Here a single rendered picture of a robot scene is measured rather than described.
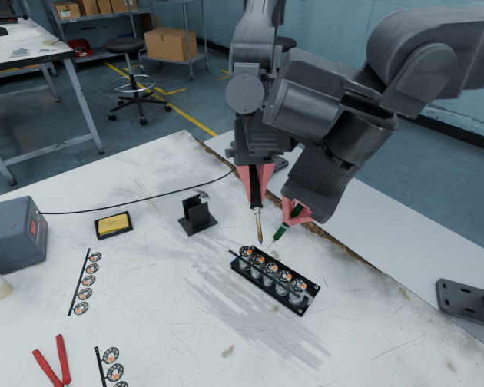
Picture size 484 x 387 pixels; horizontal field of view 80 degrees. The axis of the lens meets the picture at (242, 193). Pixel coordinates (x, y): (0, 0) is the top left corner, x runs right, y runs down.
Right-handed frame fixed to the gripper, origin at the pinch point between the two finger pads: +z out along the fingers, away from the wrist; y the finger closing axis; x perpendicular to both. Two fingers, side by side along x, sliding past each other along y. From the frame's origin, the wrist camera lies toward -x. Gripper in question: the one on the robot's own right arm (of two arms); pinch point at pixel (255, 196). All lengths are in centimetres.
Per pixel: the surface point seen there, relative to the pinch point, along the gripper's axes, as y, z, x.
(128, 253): -26.5, 11.5, 6.0
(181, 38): -35, -117, 303
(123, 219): -28.9, 6.1, 12.7
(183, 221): -15.3, 7.5, 12.4
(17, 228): -44.0, 3.0, 1.4
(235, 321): -5.5, 19.6, -8.8
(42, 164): -135, 4, 175
